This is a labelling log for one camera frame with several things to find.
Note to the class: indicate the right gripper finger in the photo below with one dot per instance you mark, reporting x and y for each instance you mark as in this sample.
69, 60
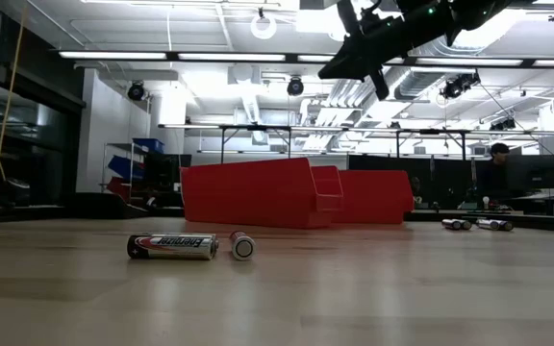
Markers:
349, 65

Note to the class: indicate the red white battery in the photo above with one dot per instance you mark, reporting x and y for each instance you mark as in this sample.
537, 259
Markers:
243, 248

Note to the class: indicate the silver Energizer AA battery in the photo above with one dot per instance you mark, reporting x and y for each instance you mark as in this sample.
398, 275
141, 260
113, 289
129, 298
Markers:
171, 246

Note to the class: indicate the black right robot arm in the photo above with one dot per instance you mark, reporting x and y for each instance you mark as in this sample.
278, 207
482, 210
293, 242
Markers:
479, 12

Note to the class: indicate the linear ceiling light strip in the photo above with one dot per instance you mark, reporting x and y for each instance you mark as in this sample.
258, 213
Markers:
231, 56

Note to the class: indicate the red plastic bin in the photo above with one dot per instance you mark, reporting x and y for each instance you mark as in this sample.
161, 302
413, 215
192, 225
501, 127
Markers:
258, 192
378, 197

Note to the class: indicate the black computer monitor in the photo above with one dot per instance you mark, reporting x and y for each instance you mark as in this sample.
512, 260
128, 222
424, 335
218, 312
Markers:
445, 173
536, 172
161, 170

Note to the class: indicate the person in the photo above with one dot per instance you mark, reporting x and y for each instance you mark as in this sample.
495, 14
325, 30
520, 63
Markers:
493, 178

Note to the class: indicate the white light bulb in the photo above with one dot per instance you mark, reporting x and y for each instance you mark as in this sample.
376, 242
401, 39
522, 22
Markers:
486, 200

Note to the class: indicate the blue storage bin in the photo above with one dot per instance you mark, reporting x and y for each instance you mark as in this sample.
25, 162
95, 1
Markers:
149, 145
125, 168

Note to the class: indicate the small red storage bin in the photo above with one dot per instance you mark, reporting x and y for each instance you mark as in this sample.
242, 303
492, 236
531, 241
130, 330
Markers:
118, 188

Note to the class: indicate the black stand base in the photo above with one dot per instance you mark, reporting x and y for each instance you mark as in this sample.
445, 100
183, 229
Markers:
12, 194

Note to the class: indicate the silver air duct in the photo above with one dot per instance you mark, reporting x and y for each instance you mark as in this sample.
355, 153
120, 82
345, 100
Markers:
414, 84

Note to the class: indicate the black ceiling camera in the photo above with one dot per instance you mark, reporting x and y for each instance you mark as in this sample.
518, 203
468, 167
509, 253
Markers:
457, 87
295, 87
136, 92

